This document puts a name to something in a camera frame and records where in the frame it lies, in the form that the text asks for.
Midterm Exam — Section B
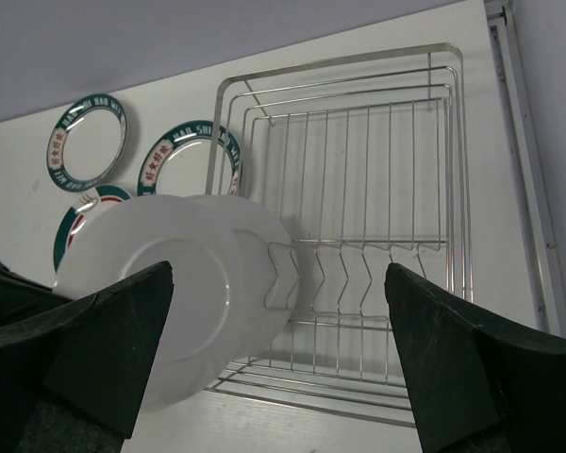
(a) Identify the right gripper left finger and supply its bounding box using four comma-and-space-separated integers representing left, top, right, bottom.
0, 262, 171, 452

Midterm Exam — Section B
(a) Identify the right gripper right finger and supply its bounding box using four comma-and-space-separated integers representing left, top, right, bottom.
384, 263, 566, 452

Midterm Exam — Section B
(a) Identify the steel wire dish rack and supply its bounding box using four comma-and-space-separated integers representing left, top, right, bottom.
209, 42, 472, 428

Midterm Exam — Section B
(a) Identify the green red ring plate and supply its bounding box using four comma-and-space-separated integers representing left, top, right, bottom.
53, 184, 134, 271

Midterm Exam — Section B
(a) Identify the green lettered rim plate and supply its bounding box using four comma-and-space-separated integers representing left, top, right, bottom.
136, 120, 242, 196
45, 93, 128, 193

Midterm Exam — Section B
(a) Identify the grey rim red character plate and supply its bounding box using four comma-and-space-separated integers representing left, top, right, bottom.
54, 194, 245, 411

